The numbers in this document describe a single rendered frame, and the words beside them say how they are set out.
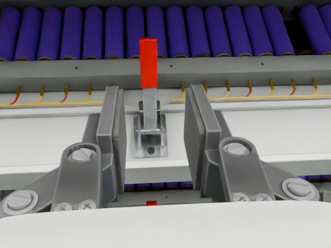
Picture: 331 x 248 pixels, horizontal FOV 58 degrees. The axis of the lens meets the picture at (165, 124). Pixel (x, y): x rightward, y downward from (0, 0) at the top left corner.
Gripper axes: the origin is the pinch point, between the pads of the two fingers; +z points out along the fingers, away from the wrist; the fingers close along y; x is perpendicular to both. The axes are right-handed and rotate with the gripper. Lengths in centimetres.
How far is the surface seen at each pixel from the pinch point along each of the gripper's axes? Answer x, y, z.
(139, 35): -1.0, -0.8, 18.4
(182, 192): -22.1, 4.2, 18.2
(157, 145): -7.8, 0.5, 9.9
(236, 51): -2.3, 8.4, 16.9
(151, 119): -5.0, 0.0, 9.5
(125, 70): -2.9, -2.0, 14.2
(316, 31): -1.0, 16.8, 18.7
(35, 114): -6.1, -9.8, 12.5
